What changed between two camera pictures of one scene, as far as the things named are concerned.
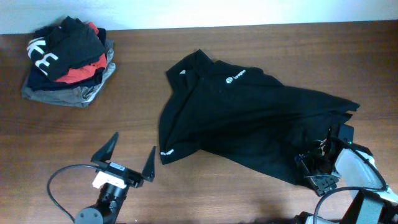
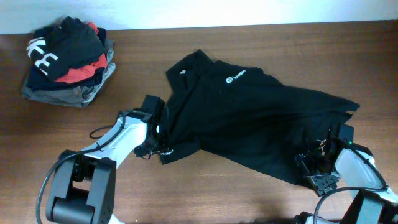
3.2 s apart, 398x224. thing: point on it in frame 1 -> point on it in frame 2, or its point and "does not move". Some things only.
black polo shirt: x=243 y=112 does not move
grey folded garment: x=76 y=96 does not move
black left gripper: x=135 y=178 -> x=141 y=150
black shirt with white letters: x=56 y=50 does not move
